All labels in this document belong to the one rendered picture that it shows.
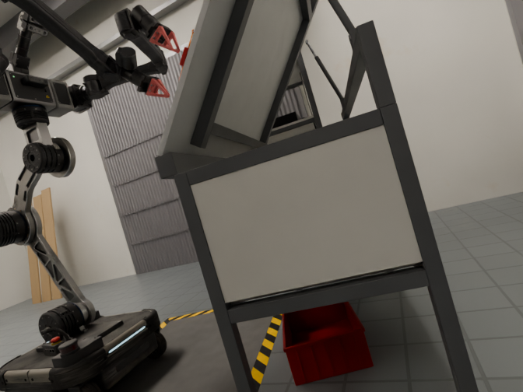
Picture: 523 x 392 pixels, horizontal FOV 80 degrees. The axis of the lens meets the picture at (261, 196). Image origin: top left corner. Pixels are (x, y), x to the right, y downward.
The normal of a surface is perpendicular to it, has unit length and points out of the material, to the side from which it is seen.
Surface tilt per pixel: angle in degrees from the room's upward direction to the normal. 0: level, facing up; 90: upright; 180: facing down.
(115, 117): 90
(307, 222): 90
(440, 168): 90
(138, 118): 90
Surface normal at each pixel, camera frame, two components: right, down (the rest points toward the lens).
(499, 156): -0.37, 0.12
